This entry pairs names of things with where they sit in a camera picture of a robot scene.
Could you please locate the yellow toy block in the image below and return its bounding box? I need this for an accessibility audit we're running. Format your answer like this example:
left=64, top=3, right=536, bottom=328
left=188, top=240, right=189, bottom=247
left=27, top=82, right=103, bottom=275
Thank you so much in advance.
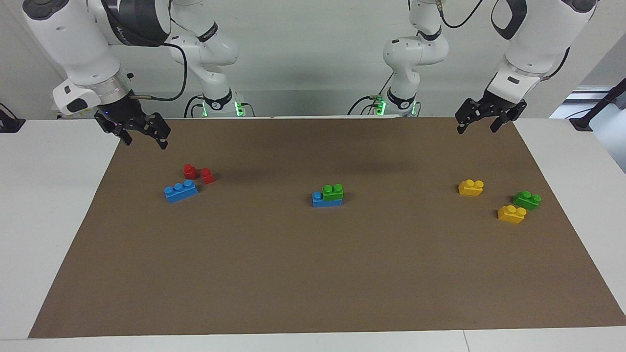
left=458, top=179, right=485, bottom=197
left=497, top=205, right=527, bottom=224

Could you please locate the black table clamp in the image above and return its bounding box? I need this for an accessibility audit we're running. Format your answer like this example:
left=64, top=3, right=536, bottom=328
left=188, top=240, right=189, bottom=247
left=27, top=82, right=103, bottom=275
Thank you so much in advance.
left=0, top=104, right=26, bottom=133
left=569, top=78, right=626, bottom=132

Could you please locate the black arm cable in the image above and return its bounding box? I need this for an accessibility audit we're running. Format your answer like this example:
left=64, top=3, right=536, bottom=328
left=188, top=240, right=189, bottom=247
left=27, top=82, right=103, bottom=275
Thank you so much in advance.
left=437, top=0, right=572, bottom=81
left=130, top=43, right=189, bottom=102

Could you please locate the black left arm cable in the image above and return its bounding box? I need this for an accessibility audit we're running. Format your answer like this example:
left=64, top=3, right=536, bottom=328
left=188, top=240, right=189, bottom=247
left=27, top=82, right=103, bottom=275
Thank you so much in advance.
left=437, top=0, right=572, bottom=81

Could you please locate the black base cable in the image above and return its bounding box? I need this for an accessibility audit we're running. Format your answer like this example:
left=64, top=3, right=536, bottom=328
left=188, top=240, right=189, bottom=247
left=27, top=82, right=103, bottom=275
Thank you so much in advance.
left=184, top=94, right=206, bottom=118
left=347, top=73, right=394, bottom=116

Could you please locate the blue toy block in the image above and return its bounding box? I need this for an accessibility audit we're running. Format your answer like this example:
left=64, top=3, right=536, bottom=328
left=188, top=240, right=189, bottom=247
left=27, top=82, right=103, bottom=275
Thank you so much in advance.
left=164, top=179, right=199, bottom=203
left=312, top=191, right=344, bottom=208

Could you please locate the brown table mat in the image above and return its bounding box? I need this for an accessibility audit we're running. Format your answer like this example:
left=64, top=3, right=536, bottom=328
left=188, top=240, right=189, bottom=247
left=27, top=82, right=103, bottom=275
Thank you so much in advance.
left=28, top=116, right=626, bottom=339

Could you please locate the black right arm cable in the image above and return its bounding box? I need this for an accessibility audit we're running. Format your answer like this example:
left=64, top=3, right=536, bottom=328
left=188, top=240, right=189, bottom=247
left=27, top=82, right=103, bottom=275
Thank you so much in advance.
left=130, top=43, right=189, bottom=102

